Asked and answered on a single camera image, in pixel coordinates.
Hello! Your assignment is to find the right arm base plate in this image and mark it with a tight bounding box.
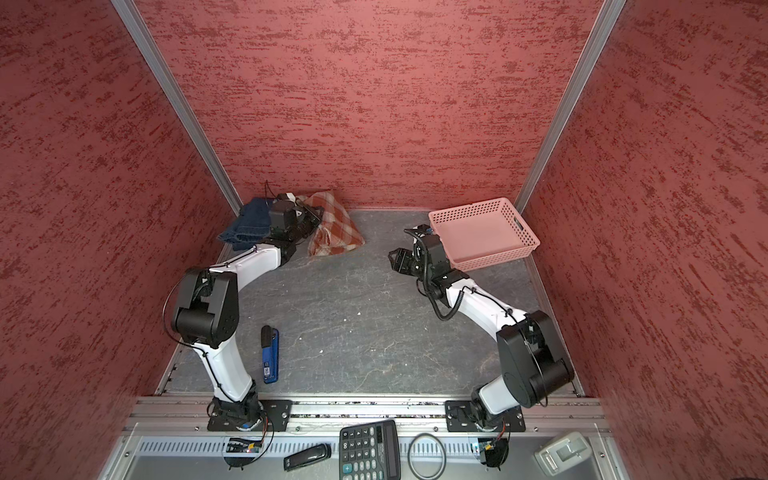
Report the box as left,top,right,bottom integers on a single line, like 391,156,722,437
444,400,526,434

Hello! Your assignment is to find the grey white box device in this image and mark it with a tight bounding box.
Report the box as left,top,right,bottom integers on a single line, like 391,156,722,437
533,432,593,477

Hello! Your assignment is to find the circuit board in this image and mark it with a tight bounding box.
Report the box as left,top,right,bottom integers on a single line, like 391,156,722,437
478,438,509,470
225,437,263,455

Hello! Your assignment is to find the right aluminium corner post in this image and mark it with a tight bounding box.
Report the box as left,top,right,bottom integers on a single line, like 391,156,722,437
511,0,628,220

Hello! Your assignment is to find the black calculator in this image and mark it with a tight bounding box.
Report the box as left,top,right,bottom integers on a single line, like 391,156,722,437
339,419,401,480

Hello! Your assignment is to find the left aluminium corner post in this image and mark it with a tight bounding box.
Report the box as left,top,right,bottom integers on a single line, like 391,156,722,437
110,0,243,215

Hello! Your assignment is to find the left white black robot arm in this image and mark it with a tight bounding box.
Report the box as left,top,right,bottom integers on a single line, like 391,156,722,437
170,200,324,432

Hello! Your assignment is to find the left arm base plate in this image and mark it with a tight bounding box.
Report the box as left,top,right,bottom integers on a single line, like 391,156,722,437
207,398,294,434

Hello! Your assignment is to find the aluminium front rail frame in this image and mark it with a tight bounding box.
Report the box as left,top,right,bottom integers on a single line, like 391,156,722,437
101,394,628,479

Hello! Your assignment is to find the left circuit board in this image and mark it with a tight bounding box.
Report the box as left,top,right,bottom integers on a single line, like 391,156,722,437
225,437,263,455

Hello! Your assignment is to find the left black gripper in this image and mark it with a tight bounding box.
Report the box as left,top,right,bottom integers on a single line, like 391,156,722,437
289,204,323,242

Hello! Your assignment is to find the black cable loop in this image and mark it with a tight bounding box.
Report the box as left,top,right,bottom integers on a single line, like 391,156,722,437
407,432,448,480

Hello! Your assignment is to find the red cloth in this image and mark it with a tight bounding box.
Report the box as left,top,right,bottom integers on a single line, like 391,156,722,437
298,190,365,257

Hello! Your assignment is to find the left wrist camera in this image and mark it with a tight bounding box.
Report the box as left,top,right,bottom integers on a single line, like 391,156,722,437
269,193,297,231

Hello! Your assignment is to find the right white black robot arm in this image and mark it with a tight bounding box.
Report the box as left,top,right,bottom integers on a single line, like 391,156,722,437
388,224,575,431

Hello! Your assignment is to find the dark denim button skirt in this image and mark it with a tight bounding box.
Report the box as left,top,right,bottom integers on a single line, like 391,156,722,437
232,241,256,251

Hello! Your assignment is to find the aluminium corner post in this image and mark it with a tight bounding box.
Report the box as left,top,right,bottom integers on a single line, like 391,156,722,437
110,0,243,215
511,0,628,220

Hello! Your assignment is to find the pink perforated plastic basket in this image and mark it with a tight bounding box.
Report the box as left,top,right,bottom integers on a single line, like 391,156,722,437
428,197,540,272

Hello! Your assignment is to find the right circuit board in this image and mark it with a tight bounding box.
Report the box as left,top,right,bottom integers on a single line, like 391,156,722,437
478,438,509,470

